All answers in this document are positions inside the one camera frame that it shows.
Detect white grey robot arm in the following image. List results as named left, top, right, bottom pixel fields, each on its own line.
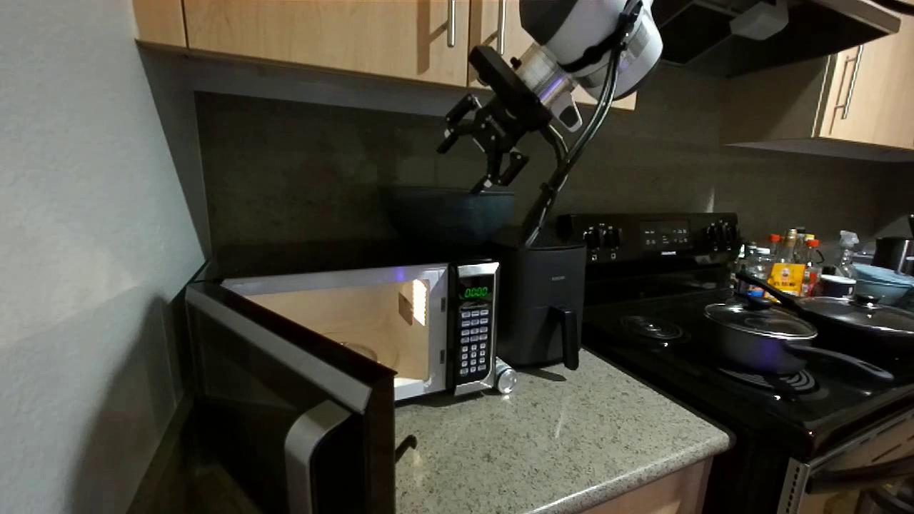
left=436, top=0, right=661, bottom=194

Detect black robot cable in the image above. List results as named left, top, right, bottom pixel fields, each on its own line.
left=517, top=0, right=651, bottom=251

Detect left wooden cabinet door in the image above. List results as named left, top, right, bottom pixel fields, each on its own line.
left=132, top=0, right=467, bottom=86

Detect stainless steel microwave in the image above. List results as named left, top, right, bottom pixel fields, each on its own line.
left=183, top=264, right=499, bottom=514

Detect right steel cabinet handle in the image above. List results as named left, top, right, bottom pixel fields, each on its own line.
left=494, top=0, right=504, bottom=52

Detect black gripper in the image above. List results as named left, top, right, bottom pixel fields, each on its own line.
left=436, top=94, right=537, bottom=194

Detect black pot with glass lid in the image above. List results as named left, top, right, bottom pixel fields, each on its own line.
left=703, top=301, right=893, bottom=379

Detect yellow oil bottle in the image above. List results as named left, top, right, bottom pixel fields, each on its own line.
left=767, top=229, right=806, bottom=296

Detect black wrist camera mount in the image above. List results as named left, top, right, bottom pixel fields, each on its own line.
left=467, top=46, right=550, bottom=129

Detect black frying pan with lid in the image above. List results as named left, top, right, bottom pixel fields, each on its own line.
left=740, top=275, right=914, bottom=361

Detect far right wooden cabinet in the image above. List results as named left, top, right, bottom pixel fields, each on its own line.
left=721, top=48, right=914, bottom=164

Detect black electric stove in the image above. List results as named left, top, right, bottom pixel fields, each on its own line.
left=556, top=214, right=914, bottom=514

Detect light blue bowl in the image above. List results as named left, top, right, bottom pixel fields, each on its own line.
left=850, top=264, right=914, bottom=306

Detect left steel cabinet handle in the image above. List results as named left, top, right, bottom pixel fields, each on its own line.
left=444, top=0, right=457, bottom=48

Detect lower wooden base cabinet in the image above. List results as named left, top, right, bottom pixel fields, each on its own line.
left=583, top=456, right=711, bottom=514

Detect steel cabinet handle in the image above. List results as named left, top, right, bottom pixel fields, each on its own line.
left=444, top=0, right=457, bottom=48
left=494, top=0, right=504, bottom=52

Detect black range hood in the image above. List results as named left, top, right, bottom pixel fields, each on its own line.
left=651, top=0, right=901, bottom=78

